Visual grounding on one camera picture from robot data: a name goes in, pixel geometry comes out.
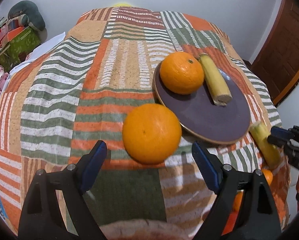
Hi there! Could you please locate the yellow sugarcane piece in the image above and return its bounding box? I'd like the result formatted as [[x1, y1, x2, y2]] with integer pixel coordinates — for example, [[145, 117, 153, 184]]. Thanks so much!
[[199, 54, 232, 106], [249, 121, 281, 169]]

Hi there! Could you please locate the small mandarin orange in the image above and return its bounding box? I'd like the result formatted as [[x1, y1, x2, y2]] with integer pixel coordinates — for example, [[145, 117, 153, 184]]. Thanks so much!
[[261, 168, 273, 185]]

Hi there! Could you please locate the large orange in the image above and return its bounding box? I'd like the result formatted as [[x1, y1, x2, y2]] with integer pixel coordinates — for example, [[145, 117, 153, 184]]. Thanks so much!
[[122, 103, 182, 165]]

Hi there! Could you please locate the yellow sugarcane piece on plate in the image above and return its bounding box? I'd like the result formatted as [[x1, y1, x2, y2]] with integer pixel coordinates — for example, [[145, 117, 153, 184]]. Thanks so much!
[[199, 54, 232, 106]]

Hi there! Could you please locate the dark purple plate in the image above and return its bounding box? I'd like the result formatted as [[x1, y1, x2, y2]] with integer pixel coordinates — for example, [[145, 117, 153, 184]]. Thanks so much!
[[153, 66, 251, 145]]

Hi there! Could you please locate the brown wooden door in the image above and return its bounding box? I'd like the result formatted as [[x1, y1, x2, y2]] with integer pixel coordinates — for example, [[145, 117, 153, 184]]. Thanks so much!
[[251, 0, 299, 106]]

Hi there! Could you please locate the striped patchwork bedspread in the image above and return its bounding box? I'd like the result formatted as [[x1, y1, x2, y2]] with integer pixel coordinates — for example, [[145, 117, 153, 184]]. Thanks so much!
[[0, 7, 281, 236]]

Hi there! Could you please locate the orange with stem on plate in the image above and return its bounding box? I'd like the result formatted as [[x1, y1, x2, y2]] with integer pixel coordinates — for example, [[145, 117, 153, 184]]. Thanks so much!
[[159, 51, 205, 95]]

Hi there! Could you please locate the white sheet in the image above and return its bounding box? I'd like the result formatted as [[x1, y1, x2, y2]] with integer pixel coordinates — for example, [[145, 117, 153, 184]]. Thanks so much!
[[0, 32, 66, 96]]

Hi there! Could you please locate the green patterned box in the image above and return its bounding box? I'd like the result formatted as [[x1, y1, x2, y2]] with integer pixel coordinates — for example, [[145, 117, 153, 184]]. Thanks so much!
[[0, 27, 41, 72]]

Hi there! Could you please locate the red box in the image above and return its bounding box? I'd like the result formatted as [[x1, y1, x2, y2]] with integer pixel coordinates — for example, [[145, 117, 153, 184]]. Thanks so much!
[[0, 26, 25, 47]]

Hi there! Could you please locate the grey neck pillow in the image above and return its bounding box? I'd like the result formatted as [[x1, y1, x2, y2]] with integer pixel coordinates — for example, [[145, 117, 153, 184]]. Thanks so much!
[[7, 0, 45, 31]]

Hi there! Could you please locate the yellow pillow behind bed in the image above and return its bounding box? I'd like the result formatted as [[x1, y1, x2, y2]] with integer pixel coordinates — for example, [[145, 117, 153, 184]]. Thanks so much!
[[113, 3, 132, 7]]

